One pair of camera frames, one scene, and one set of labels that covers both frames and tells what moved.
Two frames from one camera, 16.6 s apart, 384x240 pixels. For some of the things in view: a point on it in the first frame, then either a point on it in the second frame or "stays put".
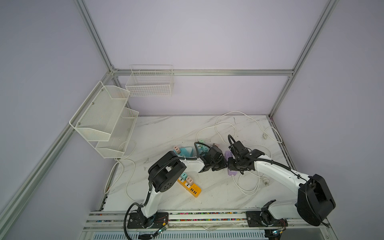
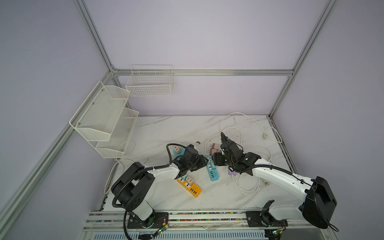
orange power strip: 194,190 stays put
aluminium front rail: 299,220 stays put
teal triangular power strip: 187,152 stays put
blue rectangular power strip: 201,149 -> 213,173
